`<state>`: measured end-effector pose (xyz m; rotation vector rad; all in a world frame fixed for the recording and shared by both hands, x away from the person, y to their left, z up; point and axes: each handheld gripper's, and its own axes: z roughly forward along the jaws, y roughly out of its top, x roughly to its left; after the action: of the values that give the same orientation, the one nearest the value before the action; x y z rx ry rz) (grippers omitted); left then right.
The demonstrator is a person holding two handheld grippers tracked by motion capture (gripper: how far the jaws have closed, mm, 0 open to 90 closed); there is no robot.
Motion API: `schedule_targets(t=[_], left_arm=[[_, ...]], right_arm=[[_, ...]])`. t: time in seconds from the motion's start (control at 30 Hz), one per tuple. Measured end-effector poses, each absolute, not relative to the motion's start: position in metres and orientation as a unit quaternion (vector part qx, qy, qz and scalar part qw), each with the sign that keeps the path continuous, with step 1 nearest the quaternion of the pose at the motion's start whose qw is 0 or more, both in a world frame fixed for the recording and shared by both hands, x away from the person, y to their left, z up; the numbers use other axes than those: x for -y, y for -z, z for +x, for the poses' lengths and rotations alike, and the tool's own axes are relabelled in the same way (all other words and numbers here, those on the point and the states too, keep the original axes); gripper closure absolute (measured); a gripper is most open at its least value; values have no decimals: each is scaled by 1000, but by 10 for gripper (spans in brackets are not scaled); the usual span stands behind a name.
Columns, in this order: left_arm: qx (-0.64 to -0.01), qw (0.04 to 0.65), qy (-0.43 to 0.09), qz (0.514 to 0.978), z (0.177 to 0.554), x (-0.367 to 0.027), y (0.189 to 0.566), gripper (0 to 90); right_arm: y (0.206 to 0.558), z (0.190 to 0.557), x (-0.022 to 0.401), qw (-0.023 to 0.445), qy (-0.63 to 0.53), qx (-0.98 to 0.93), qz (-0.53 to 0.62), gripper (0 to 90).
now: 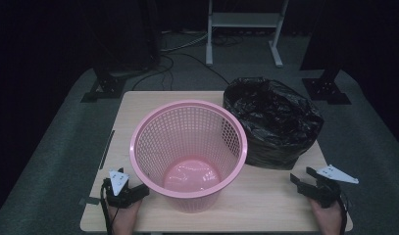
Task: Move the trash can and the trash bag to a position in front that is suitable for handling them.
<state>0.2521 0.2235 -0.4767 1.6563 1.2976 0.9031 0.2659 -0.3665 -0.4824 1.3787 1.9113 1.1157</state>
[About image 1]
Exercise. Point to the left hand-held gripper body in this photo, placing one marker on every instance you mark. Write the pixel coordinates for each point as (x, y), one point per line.
(118, 182)

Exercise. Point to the black plastic garbage bag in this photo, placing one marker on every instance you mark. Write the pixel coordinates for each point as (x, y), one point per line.
(275, 120)

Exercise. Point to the person's left hand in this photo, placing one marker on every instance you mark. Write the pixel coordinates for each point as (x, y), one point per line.
(125, 218)

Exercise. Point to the black stand with base plate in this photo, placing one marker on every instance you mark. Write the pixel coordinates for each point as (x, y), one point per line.
(327, 84)
(122, 49)

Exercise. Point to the person's right hand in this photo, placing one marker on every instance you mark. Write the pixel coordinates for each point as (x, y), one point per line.
(327, 218)

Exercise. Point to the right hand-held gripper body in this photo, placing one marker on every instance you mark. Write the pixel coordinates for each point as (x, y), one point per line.
(331, 186)

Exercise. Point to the white metal stand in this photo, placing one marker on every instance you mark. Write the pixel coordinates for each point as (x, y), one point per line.
(244, 20)

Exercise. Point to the pink mesh plastic basket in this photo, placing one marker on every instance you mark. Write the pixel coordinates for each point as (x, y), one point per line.
(190, 178)

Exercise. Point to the grey tape tab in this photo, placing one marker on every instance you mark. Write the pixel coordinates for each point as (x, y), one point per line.
(89, 201)

